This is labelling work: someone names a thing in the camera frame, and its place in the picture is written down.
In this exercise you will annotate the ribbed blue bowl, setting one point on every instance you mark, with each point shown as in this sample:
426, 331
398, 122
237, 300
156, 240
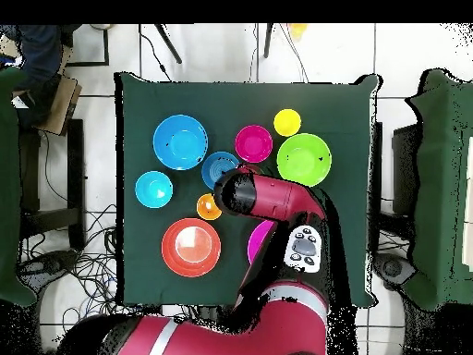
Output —
214, 166

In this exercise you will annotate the green cloth side table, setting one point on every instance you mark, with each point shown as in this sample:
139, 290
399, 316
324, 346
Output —
7, 166
443, 185

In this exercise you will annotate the person's foot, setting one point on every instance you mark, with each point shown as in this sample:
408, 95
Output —
100, 26

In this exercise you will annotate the cardboard box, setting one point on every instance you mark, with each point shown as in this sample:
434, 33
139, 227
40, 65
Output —
64, 107

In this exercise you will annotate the black pedestal foot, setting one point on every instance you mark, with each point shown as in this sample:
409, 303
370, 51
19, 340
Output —
51, 262
391, 268

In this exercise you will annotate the dark green table cloth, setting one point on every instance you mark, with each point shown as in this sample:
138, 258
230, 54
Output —
236, 103

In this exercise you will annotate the large pink bowl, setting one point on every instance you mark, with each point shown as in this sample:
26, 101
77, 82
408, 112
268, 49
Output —
258, 236

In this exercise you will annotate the black stool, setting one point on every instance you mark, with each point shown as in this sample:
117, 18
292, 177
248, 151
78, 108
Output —
75, 166

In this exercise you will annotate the yellow cup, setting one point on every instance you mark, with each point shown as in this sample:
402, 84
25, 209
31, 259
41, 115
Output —
287, 122

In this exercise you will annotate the large blue bowl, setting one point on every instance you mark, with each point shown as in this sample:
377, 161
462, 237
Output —
180, 142

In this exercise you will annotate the person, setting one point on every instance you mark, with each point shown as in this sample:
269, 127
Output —
37, 59

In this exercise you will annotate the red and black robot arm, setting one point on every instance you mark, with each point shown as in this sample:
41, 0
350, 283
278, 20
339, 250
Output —
277, 196

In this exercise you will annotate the orange-red bowl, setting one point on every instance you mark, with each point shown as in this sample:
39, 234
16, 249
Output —
191, 247

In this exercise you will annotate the small turquoise bowl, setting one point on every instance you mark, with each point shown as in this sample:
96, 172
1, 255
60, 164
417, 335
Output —
153, 189

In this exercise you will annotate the small red bowl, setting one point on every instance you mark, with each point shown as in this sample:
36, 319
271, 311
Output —
253, 144

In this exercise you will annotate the green bowl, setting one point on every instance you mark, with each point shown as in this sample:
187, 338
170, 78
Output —
303, 160

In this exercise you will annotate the orange cup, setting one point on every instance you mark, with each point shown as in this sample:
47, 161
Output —
206, 209

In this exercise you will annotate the black tripod leg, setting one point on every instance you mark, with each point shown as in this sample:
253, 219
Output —
168, 42
268, 40

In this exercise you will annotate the yellow object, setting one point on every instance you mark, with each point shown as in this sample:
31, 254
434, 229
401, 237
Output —
297, 29

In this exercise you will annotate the black square frame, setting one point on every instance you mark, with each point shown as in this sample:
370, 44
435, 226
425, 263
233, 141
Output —
106, 48

